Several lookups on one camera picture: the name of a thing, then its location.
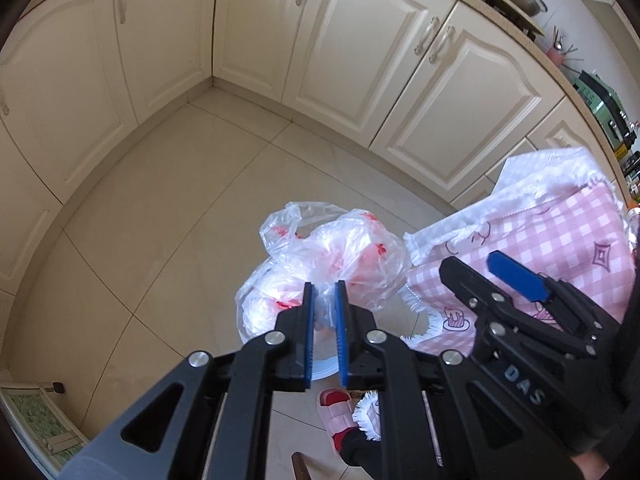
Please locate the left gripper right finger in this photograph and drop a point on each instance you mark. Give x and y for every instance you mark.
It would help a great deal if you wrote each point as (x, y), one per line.
(439, 420)

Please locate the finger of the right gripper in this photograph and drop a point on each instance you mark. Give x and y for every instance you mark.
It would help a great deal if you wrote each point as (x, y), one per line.
(529, 283)
(480, 299)

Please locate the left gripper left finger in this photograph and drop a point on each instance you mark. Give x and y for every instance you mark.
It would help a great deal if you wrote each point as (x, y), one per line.
(209, 417)

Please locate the white plastic bag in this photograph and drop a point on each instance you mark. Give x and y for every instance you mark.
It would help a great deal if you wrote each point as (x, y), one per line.
(320, 244)

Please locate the blue plastic trash bucket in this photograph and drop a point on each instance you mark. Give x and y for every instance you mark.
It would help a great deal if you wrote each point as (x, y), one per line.
(320, 359)

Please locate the pink slipper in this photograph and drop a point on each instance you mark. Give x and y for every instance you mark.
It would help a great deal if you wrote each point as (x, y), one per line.
(335, 411)

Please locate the green electric cooker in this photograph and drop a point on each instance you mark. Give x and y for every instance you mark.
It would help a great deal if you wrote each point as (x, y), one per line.
(606, 107)

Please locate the pink utensil cup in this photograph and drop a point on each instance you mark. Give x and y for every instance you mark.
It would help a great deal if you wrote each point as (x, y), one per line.
(556, 56)

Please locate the lower cream cabinets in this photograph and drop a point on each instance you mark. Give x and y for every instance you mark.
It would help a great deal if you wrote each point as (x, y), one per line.
(442, 89)

